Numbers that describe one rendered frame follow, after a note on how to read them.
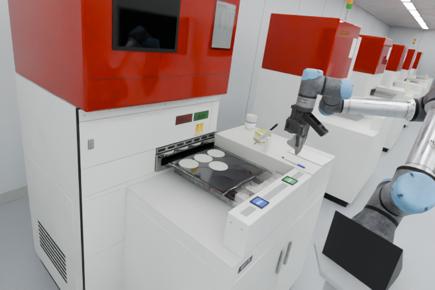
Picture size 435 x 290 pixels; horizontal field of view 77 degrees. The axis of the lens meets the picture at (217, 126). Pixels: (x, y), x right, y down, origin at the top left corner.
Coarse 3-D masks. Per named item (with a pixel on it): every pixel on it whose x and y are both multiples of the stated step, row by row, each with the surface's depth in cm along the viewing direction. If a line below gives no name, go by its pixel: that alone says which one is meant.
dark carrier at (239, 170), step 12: (192, 156) 148; (228, 156) 154; (192, 168) 135; (204, 168) 137; (228, 168) 140; (240, 168) 142; (252, 168) 144; (204, 180) 126; (216, 180) 128; (228, 180) 129; (240, 180) 130
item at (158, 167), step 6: (210, 138) 165; (192, 144) 153; (198, 144) 157; (204, 144) 161; (168, 150) 141; (174, 150) 143; (180, 150) 146; (156, 156) 135; (162, 156) 137; (186, 156) 154; (156, 162) 136; (156, 168) 137; (162, 168) 140
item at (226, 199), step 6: (174, 168) 145; (180, 174) 142; (192, 180) 137; (198, 186) 135; (204, 186) 132; (210, 192) 130; (216, 192) 128; (222, 198) 126; (228, 198) 124; (228, 204) 124
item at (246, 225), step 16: (304, 176) 130; (272, 192) 113; (288, 192) 114; (304, 192) 130; (240, 208) 99; (256, 208) 100; (272, 208) 103; (288, 208) 118; (240, 224) 93; (256, 224) 95; (272, 224) 108; (224, 240) 99; (240, 240) 94; (256, 240) 100; (240, 256) 96
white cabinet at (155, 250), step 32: (128, 192) 126; (320, 192) 157; (128, 224) 131; (160, 224) 114; (288, 224) 126; (128, 256) 137; (160, 256) 117; (192, 256) 103; (256, 256) 106; (288, 256) 138; (128, 288) 143; (160, 288) 122; (192, 288) 106; (224, 288) 95; (256, 288) 118; (288, 288) 169
